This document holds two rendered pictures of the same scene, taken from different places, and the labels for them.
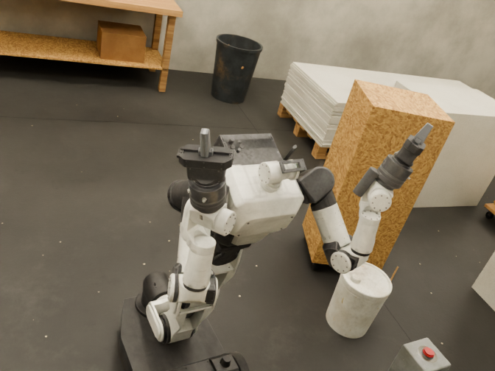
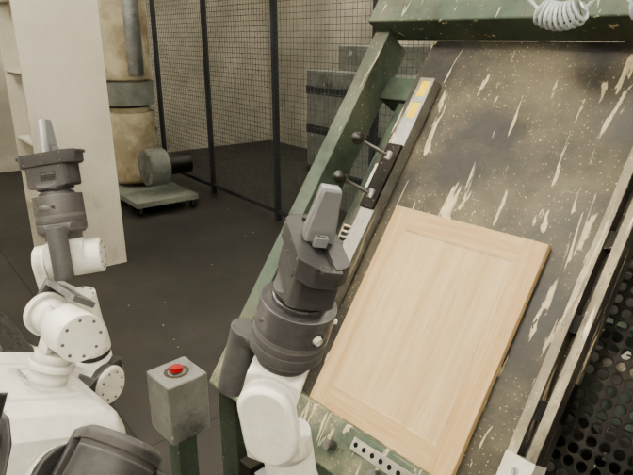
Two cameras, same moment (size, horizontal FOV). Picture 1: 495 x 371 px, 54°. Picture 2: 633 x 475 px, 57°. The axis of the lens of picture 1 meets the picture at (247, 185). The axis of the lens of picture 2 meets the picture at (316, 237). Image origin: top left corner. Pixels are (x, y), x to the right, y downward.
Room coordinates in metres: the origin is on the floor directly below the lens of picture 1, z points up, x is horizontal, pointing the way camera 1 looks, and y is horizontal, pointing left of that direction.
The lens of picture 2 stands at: (1.03, 0.68, 1.79)
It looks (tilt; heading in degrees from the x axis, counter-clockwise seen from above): 19 degrees down; 261
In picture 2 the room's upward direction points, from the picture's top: straight up
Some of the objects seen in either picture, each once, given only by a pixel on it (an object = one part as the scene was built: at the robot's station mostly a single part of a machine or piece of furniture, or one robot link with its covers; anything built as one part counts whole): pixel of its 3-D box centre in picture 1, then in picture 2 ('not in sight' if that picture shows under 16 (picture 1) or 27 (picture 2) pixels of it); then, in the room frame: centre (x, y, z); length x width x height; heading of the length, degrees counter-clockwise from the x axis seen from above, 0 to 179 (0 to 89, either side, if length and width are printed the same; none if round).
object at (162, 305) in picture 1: (171, 318); not in sight; (1.63, 0.18, 0.28); 0.21 x 0.20 x 0.13; 36
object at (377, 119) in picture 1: (365, 186); not in sight; (2.83, -0.76, 0.63); 0.50 x 0.42 x 1.25; 101
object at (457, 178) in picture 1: (438, 146); not in sight; (4.30, -1.63, 0.48); 1.00 x 0.64 x 0.95; 118
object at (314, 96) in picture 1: (396, 115); not in sight; (5.32, -1.43, 0.31); 2.46 x 1.04 x 0.63; 118
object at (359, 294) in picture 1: (360, 294); not in sight; (2.22, -0.82, 0.24); 0.32 x 0.30 x 0.47; 118
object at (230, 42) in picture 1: (233, 70); not in sight; (5.31, 0.50, 0.33); 0.52 x 0.52 x 0.65
